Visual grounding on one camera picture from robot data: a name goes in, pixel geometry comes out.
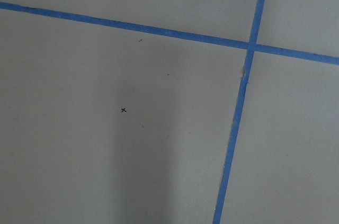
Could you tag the crossing blue tape strip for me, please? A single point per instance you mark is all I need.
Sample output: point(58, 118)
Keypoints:
point(238, 111)

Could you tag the long blue tape strip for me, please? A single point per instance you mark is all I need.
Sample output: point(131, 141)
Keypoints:
point(172, 33)

